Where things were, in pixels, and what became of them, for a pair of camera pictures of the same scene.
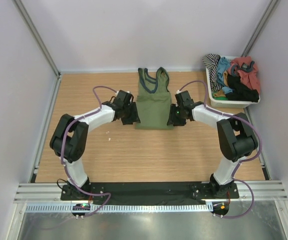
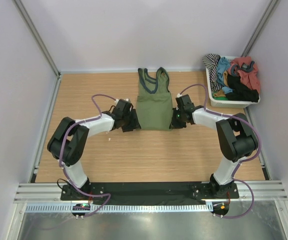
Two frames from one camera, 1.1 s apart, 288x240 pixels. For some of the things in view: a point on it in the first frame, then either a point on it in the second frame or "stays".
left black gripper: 134,117 → 134,124
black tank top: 241,91 stays
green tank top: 154,100 stays
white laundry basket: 226,104 stays
